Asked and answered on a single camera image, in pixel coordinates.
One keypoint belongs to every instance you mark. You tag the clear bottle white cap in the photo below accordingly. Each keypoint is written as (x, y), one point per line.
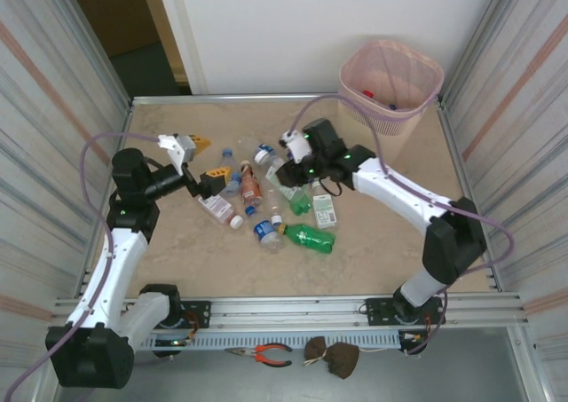
(271, 198)

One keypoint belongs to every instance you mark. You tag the brown wooden door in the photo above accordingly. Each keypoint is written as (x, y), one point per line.
(115, 11)

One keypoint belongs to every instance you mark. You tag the blue label bottle white cap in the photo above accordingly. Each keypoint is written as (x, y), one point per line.
(265, 148)

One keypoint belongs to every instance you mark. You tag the aluminium table frame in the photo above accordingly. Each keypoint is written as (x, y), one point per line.
(288, 306)

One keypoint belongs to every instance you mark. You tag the green soda bottle yellow cap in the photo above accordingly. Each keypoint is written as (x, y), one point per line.
(299, 202)
(310, 238)

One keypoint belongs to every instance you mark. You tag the light blue label water bottle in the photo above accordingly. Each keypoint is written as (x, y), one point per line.
(231, 182)

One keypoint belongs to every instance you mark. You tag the pink bottle white label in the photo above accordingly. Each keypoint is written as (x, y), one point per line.
(215, 207)

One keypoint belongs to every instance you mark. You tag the brown cloth pouch with twine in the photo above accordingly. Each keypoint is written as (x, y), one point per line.
(341, 360)

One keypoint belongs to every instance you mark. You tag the brown coffee drink bottle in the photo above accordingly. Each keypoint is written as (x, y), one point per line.
(250, 186)

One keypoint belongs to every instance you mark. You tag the bottle with red cap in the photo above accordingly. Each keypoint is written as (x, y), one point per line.
(368, 94)

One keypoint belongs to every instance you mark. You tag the white door frame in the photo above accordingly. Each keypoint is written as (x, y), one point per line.
(182, 29)

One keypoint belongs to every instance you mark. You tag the translucent purple bin liner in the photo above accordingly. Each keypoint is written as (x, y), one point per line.
(355, 71)

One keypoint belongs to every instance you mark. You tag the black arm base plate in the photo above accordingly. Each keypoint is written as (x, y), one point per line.
(197, 313)
(379, 311)

